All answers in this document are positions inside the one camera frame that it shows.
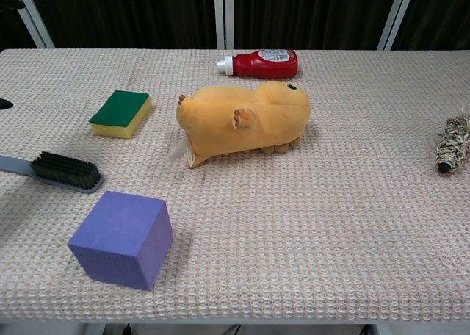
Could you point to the grey brush with black bristles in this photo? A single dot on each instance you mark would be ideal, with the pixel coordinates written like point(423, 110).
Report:
point(66, 171)

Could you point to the slanted white frame post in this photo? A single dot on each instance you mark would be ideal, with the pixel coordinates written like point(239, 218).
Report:
point(394, 19)
point(38, 28)

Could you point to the upright white frame post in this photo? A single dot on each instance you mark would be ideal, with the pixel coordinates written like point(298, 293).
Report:
point(229, 15)
point(219, 15)

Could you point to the yellow plush toy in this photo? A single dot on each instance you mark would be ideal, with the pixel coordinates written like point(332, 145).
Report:
point(264, 122)

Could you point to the red ketchup bottle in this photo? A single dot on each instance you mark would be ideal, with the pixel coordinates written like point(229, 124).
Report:
point(268, 66)

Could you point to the beige waffle tablecloth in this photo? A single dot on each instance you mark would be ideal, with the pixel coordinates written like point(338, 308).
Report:
point(293, 221)

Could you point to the purple foam cube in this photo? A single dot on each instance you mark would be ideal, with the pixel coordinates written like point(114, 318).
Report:
point(117, 232)

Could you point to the black curtain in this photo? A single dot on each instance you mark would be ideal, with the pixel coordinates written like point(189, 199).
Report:
point(312, 11)

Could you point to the green and yellow sponge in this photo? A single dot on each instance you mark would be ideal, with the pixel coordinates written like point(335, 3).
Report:
point(119, 109)

